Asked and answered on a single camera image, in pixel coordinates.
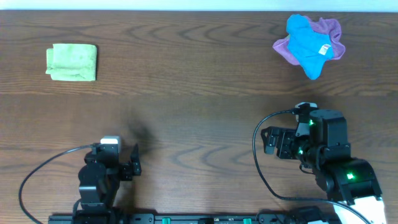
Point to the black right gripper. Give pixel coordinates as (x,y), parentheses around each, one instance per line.
(271,141)

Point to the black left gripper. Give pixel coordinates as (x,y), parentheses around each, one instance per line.
(127,170)

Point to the green cloth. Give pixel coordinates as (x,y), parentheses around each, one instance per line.
(72,62)

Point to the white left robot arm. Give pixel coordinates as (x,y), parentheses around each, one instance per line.
(96,208)

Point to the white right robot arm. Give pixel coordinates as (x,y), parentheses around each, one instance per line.
(365,210)

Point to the blue cloth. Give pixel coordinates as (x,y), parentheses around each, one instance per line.
(311,49)

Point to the purple cloth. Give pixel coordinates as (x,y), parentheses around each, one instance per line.
(322,26)

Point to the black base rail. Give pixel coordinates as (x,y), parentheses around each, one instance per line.
(298,215)

